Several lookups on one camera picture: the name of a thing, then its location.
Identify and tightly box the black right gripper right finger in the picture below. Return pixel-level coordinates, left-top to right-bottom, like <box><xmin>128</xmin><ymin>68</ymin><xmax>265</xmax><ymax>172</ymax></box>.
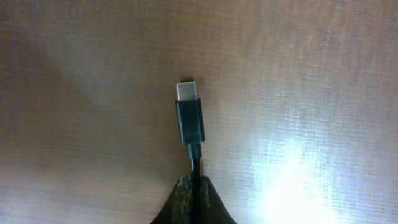
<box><xmin>198</xmin><ymin>176</ymin><xmax>236</xmax><ymax>224</ymax></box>

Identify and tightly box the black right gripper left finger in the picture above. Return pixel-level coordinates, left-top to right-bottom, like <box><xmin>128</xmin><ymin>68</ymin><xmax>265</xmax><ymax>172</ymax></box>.
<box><xmin>151</xmin><ymin>175</ymin><xmax>193</xmax><ymax>224</ymax></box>

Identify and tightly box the black USB charging cable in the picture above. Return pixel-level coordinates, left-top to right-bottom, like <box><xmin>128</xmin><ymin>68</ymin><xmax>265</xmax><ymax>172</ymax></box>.
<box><xmin>175</xmin><ymin>81</ymin><xmax>206</xmax><ymax>224</ymax></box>

